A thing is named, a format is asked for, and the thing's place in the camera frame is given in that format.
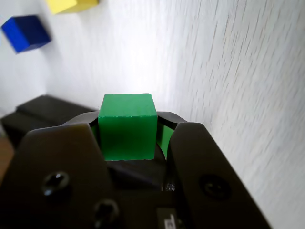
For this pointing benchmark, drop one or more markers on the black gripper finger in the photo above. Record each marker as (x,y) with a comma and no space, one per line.
(59,179)
(202,171)

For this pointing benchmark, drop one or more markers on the green wooden cube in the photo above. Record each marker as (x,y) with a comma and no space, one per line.
(126,128)

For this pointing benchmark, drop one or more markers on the blue wooden cube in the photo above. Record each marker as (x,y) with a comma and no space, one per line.
(23,33)

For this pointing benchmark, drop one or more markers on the yellow wooden cube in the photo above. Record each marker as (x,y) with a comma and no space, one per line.
(69,6)

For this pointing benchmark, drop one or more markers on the black base block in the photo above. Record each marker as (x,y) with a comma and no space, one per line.
(14,128)

